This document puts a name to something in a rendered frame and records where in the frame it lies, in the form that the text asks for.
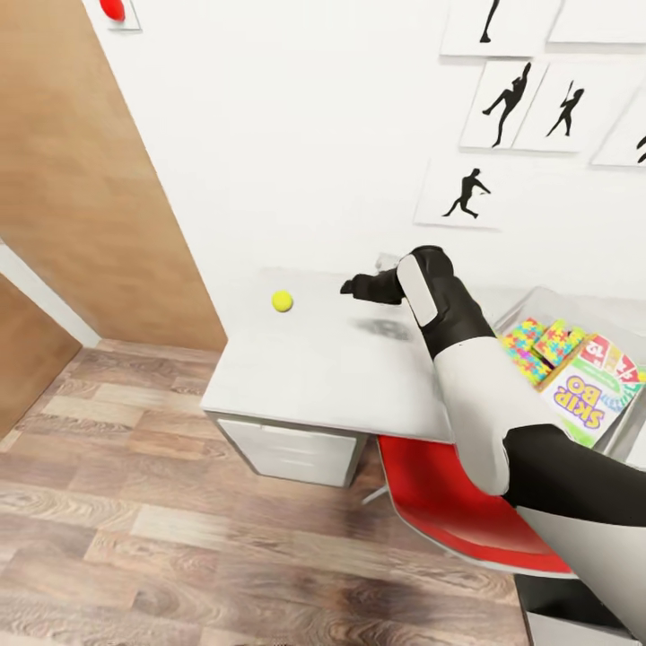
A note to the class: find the sliding door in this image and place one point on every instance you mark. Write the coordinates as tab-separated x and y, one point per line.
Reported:
80	200
34	349

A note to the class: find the swivel chair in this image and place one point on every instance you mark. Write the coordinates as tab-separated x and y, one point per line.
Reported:
432	494

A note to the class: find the desk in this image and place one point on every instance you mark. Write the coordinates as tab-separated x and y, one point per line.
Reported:
297	392

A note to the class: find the tennis ball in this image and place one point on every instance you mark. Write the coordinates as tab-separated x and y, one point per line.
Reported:
282	301

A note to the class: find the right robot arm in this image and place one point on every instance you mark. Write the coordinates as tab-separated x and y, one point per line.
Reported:
589	508

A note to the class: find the board game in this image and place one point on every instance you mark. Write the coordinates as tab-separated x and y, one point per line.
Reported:
592	387

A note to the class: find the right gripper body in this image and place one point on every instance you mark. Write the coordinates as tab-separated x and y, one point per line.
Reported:
371	289

